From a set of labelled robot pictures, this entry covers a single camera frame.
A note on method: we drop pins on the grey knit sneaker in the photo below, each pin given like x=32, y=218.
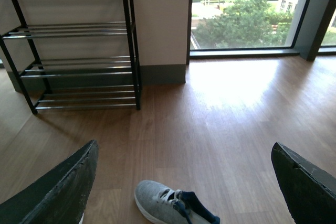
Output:
x=161, y=204

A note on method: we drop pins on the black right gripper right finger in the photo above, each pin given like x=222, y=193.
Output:
x=309, y=191

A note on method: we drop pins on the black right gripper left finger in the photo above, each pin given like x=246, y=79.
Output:
x=59, y=196

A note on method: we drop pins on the black metal shoe rack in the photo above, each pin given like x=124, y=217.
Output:
x=74, y=54

